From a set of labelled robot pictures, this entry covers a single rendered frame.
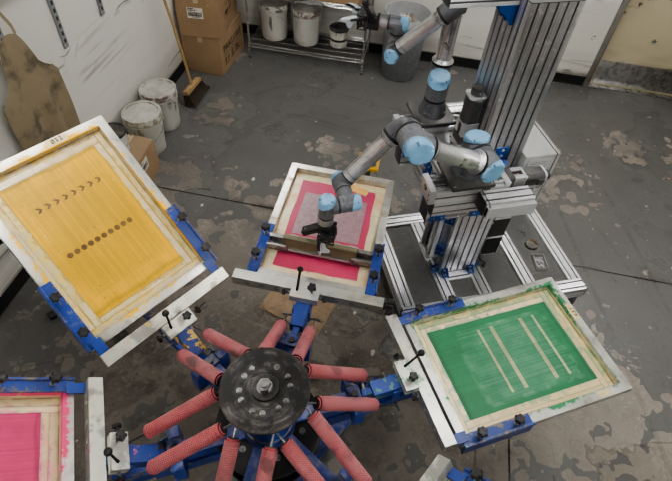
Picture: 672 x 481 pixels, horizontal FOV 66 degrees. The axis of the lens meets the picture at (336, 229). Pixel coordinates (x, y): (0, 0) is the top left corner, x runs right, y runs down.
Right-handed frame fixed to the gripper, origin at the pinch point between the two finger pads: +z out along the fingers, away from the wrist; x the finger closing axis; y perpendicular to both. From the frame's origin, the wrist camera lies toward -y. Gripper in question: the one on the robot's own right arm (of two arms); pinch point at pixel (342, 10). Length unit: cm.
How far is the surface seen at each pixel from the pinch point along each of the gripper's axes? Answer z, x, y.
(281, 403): -25, -197, 10
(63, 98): 180, -24, 80
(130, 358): 90, -159, 147
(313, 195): -3, -74, 63
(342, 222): -23, -89, 61
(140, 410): 70, -187, 144
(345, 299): -35, -139, 45
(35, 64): 181, -30, 48
